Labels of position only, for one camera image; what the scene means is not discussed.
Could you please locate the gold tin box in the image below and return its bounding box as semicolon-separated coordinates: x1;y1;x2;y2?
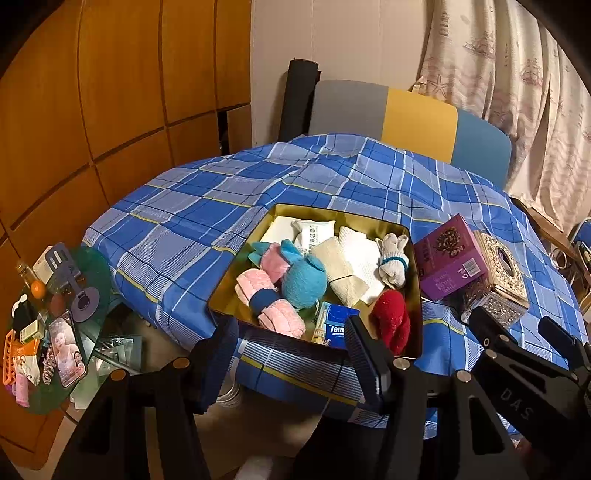
208;203;424;360

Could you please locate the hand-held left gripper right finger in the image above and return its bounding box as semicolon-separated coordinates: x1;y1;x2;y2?
294;315;530;480

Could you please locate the grey yellow blue chair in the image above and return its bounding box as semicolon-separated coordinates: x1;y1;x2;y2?
308;80;513;191

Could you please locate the smartphone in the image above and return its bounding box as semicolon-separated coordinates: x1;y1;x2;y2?
48;310;88;389

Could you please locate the small glass bottle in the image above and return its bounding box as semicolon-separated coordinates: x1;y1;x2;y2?
15;260;37;287

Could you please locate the purple cardboard box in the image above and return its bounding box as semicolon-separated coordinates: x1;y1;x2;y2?
412;213;489;302

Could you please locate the soft white pack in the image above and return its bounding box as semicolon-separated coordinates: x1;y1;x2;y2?
268;215;301;245

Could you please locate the beige sock bundle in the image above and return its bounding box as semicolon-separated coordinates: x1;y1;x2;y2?
378;233;411;288

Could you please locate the ornate gold tissue box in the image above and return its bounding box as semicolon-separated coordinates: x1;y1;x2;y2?
455;230;530;329

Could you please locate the blue plaid tablecloth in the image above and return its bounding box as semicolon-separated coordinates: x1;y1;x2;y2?
82;133;581;439

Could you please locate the grey phone stand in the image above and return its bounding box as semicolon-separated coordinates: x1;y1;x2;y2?
52;244;101;323

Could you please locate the ship print curtain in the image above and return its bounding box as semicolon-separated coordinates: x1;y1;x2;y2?
411;0;591;234

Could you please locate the small white box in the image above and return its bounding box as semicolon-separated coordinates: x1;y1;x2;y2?
31;247;63;283

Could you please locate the blue and pink plush toy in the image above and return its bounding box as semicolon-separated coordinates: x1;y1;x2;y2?
248;239;328;310

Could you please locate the black rolled mat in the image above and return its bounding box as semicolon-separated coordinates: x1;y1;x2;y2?
278;58;322;142

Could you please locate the orange plastic basket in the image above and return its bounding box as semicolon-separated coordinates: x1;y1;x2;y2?
4;329;25;386

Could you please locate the red plush item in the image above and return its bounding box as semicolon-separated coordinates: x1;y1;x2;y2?
370;291;411;357

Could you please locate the cream towel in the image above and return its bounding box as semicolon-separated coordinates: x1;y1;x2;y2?
309;236;357;308

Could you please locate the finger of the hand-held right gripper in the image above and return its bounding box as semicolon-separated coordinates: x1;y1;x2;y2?
537;315;591;386
466;306;591;467

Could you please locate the green glass side table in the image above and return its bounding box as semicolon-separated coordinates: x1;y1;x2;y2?
4;247;145;416

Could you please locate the blue tissue pack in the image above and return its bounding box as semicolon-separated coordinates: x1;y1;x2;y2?
313;301;361;348

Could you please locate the blue folding chair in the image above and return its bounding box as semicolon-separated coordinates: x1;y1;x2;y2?
569;220;591;273

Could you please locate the wooden wardrobe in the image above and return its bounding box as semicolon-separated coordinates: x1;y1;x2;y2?
0;0;253;467

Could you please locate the pink towel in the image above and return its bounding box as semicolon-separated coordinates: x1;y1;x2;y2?
235;269;306;342

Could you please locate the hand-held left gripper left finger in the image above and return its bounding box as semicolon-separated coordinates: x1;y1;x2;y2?
51;315;241;480

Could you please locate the wooden desk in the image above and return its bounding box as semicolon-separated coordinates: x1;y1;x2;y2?
510;196;575;252

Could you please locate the white waffle towel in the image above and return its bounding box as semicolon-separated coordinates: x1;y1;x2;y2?
339;226;386;305

